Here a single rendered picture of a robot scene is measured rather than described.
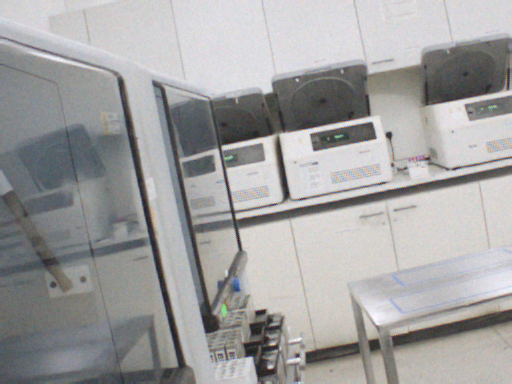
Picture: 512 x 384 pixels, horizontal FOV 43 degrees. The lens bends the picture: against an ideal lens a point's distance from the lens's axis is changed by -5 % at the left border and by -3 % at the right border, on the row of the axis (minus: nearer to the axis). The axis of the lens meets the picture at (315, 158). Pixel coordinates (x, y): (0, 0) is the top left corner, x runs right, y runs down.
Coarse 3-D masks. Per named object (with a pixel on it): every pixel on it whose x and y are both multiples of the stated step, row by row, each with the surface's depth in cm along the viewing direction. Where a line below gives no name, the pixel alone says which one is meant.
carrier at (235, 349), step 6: (234, 330) 143; (228, 336) 139; (234, 336) 138; (240, 336) 142; (228, 342) 135; (234, 342) 134; (240, 342) 140; (228, 348) 132; (234, 348) 132; (240, 348) 138; (228, 354) 132; (234, 354) 132; (240, 354) 137
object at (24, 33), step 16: (0, 32) 87; (16, 32) 87; (32, 32) 87; (48, 32) 88; (48, 48) 87; (64, 48) 87; (80, 48) 87; (96, 48) 88; (112, 64) 88; (128, 64) 97; (128, 80) 95; (144, 144) 98; (144, 160) 96; (144, 176) 94; (160, 224) 98; (160, 240) 96; (176, 304) 98
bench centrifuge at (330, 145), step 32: (352, 64) 365; (288, 96) 378; (320, 96) 383; (352, 96) 386; (288, 128) 402; (320, 128) 358; (352, 128) 356; (288, 160) 351; (320, 160) 351; (352, 160) 352; (384, 160) 352; (320, 192) 352
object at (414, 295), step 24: (432, 264) 192; (456, 264) 187; (480, 264) 181; (504, 264) 175; (360, 288) 182; (384, 288) 177; (408, 288) 172; (432, 288) 167; (456, 288) 163; (480, 288) 158; (504, 288) 154; (360, 312) 190; (384, 312) 155; (408, 312) 152; (432, 312) 149; (456, 312) 149; (360, 336) 190; (384, 336) 148; (384, 360) 148
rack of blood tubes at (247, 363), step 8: (232, 360) 127; (240, 360) 127; (248, 360) 126; (216, 368) 125; (224, 368) 124; (232, 368) 123; (240, 368) 123; (248, 368) 121; (216, 376) 120; (224, 376) 119; (232, 376) 119; (240, 376) 118; (248, 376) 118; (256, 376) 127
